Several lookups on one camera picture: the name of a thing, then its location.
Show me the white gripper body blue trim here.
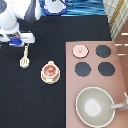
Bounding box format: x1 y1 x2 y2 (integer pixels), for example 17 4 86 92
0 33 35 47

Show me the cream toy spatula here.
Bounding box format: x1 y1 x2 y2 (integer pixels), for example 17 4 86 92
20 46 30 68

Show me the pink pot lid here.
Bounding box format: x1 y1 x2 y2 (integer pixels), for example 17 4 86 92
73 45 89 58

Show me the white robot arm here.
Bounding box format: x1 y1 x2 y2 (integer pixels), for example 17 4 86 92
0 0 41 46

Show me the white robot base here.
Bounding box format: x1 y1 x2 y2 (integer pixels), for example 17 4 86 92
43 0 68 15

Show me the black table cloth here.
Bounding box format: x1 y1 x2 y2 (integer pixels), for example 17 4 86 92
0 15 110 128

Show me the blue patterned cloth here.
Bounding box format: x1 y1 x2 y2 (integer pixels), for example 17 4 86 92
39 0 105 16

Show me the pink toy stove board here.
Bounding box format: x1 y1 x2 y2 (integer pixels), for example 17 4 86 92
66 41 128 128

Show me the black burner disc rear-right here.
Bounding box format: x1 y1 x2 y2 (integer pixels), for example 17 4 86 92
96 45 111 58

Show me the black burner disc front-right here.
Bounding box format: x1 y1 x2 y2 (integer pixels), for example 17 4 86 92
98 62 115 76

